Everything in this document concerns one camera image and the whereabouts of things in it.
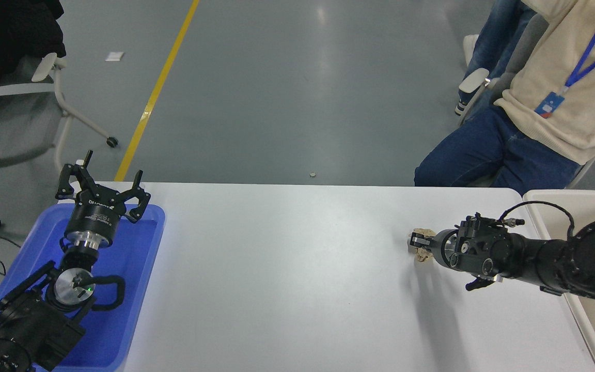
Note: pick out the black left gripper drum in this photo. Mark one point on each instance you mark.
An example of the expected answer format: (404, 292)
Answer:
(93, 217)

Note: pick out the tan paper ball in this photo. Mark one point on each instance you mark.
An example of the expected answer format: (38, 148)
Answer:
(424, 257)

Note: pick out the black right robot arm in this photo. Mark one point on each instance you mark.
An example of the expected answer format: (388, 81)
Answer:
(540, 258)

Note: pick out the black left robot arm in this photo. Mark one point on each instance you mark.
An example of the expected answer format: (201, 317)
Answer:
(29, 325)

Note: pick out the blue plastic tray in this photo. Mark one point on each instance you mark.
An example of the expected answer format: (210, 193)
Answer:
(132, 268)

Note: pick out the white wheeled office chair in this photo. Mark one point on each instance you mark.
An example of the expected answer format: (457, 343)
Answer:
(18, 129)

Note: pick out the seated person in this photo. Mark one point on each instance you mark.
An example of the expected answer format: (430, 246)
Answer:
(483, 150)

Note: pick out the white paper scrap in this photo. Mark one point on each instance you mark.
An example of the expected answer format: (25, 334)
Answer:
(114, 57)

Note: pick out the standing person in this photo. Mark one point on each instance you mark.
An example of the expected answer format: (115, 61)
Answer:
(499, 36)

